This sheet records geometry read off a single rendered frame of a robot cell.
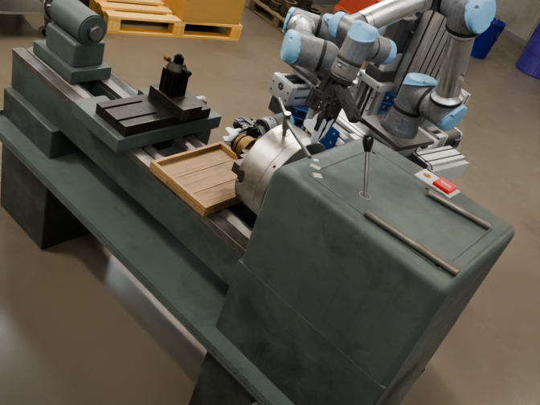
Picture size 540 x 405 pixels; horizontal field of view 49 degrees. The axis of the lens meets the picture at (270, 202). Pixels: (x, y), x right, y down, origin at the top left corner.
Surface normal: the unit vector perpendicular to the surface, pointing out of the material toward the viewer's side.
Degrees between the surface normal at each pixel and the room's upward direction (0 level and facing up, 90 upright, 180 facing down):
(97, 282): 0
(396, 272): 90
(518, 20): 90
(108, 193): 0
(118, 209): 0
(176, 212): 90
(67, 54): 90
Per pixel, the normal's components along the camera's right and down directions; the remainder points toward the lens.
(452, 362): 0.28, -0.78
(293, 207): -0.65, 0.27
